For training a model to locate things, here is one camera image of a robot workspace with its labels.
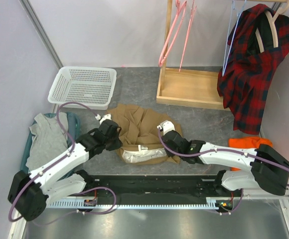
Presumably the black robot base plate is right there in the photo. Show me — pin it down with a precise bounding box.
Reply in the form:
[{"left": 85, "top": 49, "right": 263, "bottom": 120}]
[{"left": 76, "top": 170, "right": 241, "bottom": 204}]

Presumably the beige wooden hanger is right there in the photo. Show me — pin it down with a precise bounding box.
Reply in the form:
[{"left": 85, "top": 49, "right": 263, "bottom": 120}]
[{"left": 255, "top": 0, "right": 289, "bottom": 53}]

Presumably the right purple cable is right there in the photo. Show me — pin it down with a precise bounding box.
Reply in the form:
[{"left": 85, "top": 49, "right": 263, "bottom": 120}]
[{"left": 157, "top": 126, "right": 289, "bottom": 190}]

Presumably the thick pink plastic hanger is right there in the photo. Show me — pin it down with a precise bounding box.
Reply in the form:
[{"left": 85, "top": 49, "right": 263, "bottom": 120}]
[{"left": 158, "top": 0, "right": 187, "bottom": 67}]

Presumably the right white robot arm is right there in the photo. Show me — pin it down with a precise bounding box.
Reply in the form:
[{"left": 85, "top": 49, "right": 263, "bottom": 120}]
[{"left": 159, "top": 130, "right": 289, "bottom": 196}]

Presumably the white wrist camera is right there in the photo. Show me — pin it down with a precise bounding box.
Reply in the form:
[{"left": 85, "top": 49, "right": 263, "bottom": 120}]
[
  {"left": 157, "top": 120, "right": 175, "bottom": 135},
  {"left": 95, "top": 114, "right": 112, "bottom": 125}
]

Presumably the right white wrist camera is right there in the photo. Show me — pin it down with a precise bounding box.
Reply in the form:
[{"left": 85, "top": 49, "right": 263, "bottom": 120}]
[{"left": 157, "top": 120, "right": 175, "bottom": 135}]

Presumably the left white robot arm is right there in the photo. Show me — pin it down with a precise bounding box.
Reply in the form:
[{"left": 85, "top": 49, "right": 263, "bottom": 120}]
[{"left": 7, "top": 119, "right": 122, "bottom": 222}]

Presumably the slotted white cable duct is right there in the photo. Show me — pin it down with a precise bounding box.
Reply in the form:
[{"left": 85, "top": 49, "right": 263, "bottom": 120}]
[{"left": 47, "top": 197, "right": 233, "bottom": 210}]

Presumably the light blue wire hanger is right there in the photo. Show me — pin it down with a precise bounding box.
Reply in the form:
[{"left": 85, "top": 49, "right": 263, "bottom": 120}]
[{"left": 221, "top": 0, "right": 247, "bottom": 76}]

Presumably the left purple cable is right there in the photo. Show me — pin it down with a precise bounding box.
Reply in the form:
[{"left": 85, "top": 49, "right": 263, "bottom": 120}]
[{"left": 8, "top": 102, "right": 100, "bottom": 223}]

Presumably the purple cable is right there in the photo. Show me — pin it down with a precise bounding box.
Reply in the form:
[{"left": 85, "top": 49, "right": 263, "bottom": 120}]
[
  {"left": 157, "top": 126, "right": 289, "bottom": 190},
  {"left": 8, "top": 102, "right": 100, "bottom": 223}
]

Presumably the white plastic basket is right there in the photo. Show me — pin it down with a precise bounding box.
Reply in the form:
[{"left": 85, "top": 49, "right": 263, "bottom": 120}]
[{"left": 48, "top": 66, "right": 117, "bottom": 110}]

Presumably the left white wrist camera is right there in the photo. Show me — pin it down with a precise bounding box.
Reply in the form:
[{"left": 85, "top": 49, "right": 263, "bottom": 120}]
[{"left": 95, "top": 114, "right": 112, "bottom": 125}]

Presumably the orange garment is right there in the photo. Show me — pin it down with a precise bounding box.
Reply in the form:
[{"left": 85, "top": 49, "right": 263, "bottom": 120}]
[{"left": 228, "top": 136, "right": 273, "bottom": 172}]

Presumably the tan brown garment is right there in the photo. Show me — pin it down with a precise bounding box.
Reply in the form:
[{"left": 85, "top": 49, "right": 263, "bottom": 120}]
[{"left": 107, "top": 104, "right": 182, "bottom": 165}]

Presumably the grey t-shirt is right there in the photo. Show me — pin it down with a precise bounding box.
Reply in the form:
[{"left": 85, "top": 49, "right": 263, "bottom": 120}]
[{"left": 25, "top": 113, "right": 68, "bottom": 171}]

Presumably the thin pink wire hanger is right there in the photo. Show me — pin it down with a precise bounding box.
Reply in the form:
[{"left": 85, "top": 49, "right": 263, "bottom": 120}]
[{"left": 179, "top": 0, "right": 197, "bottom": 72}]

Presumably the red plaid skirt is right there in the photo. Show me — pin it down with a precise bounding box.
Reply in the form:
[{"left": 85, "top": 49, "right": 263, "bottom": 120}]
[{"left": 217, "top": 3, "right": 289, "bottom": 135}]

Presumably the wooden clothes rack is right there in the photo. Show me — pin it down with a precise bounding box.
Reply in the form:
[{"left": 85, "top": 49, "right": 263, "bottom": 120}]
[{"left": 156, "top": 0, "right": 287, "bottom": 110}]

